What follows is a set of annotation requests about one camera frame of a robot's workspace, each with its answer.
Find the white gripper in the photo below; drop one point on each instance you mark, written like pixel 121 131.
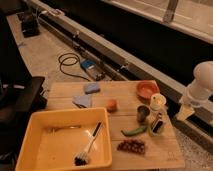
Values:
pixel 185 110

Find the orange apple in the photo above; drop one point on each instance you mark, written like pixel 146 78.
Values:
pixel 111 105

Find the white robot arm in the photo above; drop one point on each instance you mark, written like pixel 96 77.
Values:
pixel 198 91

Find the small metal cup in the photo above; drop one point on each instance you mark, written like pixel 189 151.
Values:
pixel 142 113

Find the clear bottle with yellow cap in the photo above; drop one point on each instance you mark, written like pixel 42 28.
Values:
pixel 157 103

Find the orange bowl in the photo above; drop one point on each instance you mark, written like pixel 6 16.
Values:
pixel 146 89

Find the green pepper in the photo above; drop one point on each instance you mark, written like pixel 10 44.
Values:
pixel 134 132

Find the bunch of dark grapes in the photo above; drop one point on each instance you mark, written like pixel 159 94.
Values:
pixel 132 146

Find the blue sponge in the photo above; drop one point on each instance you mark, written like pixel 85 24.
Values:
pixel 91 88

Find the blue folded cloth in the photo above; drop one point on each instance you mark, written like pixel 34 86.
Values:
pixel 83 101

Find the blue box on floor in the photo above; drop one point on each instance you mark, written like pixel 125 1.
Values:
pixel 86 64

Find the dish brush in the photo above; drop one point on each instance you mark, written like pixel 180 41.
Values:
pixel 81 157

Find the yellow plastic tub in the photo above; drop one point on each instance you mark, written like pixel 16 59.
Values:
pixel 53 139

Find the black chair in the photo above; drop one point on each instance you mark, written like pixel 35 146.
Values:
pixel 16 107

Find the black device on floor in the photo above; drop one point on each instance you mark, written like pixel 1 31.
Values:
pixel 29 27

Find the metal rail beam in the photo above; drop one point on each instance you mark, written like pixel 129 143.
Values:
pixel 142 48

